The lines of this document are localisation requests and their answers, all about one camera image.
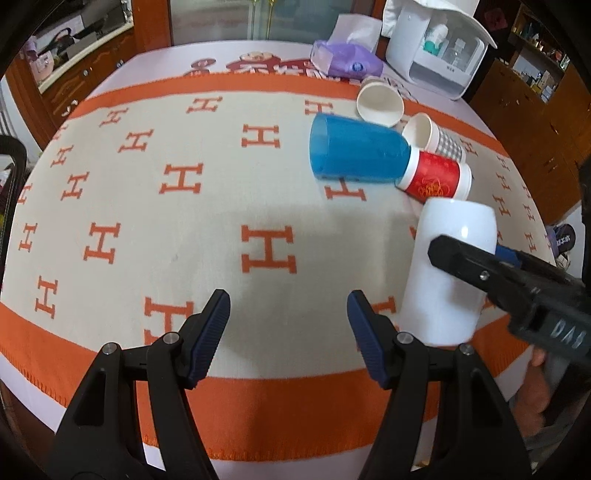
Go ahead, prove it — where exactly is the white plastic cup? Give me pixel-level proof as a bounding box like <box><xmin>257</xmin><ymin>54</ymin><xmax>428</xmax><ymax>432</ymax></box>
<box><xmin>398</xmin><ymin>197</ymin><xmax>497</xmax><ymax>347</ymax></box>

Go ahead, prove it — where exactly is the red paper cup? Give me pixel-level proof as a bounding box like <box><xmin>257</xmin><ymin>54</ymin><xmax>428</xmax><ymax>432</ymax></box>
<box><xmin>396</xmin><ymin>147</ymin><xmax>473</xmax><ymax>203</ymax></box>

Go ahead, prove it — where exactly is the grey checkered paper cup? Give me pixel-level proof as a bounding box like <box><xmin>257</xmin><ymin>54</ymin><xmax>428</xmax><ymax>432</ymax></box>
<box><xmin>402</xmin><ymin>113</ymin><xmax>466</xmax><ymax>163</ymax></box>

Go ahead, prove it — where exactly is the blue plastic cup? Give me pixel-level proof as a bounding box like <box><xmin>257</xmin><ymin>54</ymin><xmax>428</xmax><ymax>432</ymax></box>
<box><xmin>308</xmin><ymin>114</ymin><xmax>411</xmax><ymax>183</ymax></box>

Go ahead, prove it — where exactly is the white paper cup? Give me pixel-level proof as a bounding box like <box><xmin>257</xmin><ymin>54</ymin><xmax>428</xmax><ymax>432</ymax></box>
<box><xmin>356</xmin><ymin>79</ymin><xmax>405</xmax><ymax>128</ymax></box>

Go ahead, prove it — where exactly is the person's hand holding gripper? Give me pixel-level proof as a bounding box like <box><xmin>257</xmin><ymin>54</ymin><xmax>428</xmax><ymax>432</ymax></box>
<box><xmin>512</xmin><ymin>347</ymin><xmax>551</xmax><ymax>438</ymax></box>

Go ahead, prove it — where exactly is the wooden shelf cabinet right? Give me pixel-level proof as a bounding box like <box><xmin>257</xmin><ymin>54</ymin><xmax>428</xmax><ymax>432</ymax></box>
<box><xmin>467</xmin><ymin>1</ymin><xmax>590</xmax><ymax>223</ymax></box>

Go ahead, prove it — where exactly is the white cosmetics storage box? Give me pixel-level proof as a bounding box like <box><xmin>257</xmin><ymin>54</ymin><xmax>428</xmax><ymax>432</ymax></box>
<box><xmin>382</xmin><ymin>0</ymin><xmax>496</xmax><ymax>100</ymax></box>

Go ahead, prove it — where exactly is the purple tissue pack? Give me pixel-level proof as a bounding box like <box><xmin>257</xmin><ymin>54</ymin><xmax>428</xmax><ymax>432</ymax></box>
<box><xmin>310</xmin><ymin>14</ymin><xmax>384</xmax><ymax>80</ymax></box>

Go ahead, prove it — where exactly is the orange beige H-pattern tablecloth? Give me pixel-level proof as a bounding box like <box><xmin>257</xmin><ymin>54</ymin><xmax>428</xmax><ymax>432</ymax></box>
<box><xmin>1</xmin><ymin>42</ymin><xmax>421</xmax><ymax>479</ymax></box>

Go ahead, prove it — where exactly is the wooden side cabinet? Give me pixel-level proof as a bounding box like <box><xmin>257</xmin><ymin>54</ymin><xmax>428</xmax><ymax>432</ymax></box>
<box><xmin>4</xmin><ymin>0</ymin><xmax>139</xmax><ymax>149</ymax></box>

